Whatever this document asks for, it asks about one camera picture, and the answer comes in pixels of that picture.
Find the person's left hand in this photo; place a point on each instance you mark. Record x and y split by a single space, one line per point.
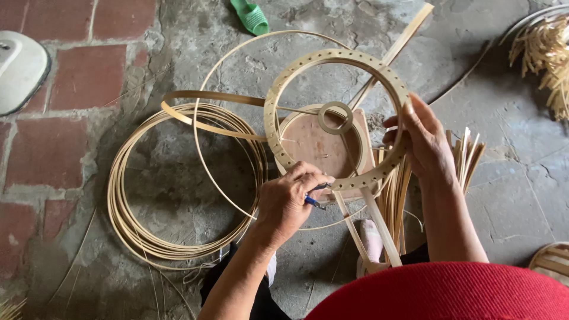
282 206

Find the person's right hand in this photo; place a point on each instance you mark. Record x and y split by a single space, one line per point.
424 142

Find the person's left fingers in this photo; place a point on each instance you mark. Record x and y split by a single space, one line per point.
311 174

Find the round brown wooden mould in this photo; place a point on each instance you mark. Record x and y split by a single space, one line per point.
311 144

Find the short flat bamboo slat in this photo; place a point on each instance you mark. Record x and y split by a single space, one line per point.
382 231
351 226

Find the pink slipper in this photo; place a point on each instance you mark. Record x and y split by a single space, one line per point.
371 242

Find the large thin bamboo hoop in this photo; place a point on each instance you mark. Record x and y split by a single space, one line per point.
198 142

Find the wide curved bamboo strip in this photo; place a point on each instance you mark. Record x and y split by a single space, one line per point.
209 95

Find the black trousers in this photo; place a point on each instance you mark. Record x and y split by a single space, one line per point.
262 302

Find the bundle of bamboo slats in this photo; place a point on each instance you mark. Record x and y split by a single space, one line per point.
466 155

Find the long flat bamboo slat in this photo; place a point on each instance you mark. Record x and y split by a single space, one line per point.
400 40

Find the green plastic sandal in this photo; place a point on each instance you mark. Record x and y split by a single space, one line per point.
251 17

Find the red shirt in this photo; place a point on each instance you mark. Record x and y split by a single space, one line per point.
444 293

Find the long thin bamboo strip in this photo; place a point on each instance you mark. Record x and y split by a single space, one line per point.
462 78

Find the coil of thin bamboo strips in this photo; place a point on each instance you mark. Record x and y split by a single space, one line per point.
133 231

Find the woven bamboo basket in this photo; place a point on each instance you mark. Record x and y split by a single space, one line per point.
553 262

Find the heap of bamboo sticks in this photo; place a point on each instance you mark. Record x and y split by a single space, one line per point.
549 57

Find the white plastic stool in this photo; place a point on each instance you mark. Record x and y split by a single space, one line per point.
22 71

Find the tuft of bamboo splints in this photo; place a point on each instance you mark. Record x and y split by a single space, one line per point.
9 311

